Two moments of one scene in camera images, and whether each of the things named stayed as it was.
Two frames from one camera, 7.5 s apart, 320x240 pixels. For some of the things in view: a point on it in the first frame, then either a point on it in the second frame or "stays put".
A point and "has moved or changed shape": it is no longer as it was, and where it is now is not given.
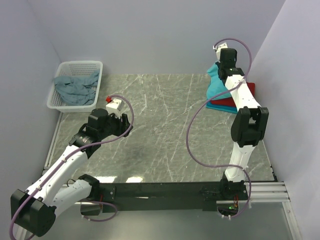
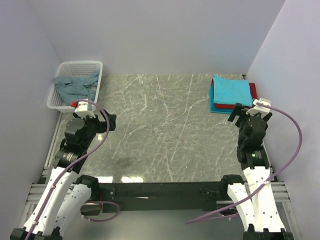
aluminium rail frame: (258, 191) stays put
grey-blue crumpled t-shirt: (77, 91) stays put
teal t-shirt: (231, 109) -> (212, 109)
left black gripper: (123, 126) -> (102, 125)
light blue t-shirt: (216, 88) has moved or changed shape
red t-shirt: (229, 101) -> (254, 91)
